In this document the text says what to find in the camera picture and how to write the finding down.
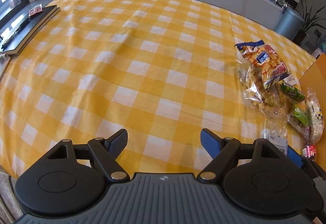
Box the orange cardboard box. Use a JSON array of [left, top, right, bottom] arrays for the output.
[[300, 53, 326, 170]]

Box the potted floor plant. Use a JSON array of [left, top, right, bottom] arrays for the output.
[[293, 0, 325, 46]]

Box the small green snack packet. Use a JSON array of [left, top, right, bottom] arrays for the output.
[[287, 106, 310, 140]]

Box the yellow checkered tablecloth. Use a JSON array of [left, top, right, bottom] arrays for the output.
[[1, 0, 314, 177]]

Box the black notebook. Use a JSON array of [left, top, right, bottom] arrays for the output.
[[1, 5, 60, 56]]

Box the clear waffle cake packet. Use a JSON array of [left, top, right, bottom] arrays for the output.
[[238, 61, 289, 120]]

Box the small cola bottle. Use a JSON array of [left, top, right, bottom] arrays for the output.
[[302, 144, 317, 161]]

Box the green sausage stick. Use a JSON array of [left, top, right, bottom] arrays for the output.
[[280, 81, 306, 102]]

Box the grey metal trash bin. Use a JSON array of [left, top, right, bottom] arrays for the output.
[[274, 7, 304, 40]]

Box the mimi cracker snack bag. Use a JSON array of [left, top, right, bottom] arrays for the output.
[[234, 40, 291, 90]]

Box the clear checkered candy bag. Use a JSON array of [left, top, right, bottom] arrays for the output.
[[306, 87, 324, 145]]

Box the white spicy stick packet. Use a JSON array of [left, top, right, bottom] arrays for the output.
[[260, 119, 289, 155]]

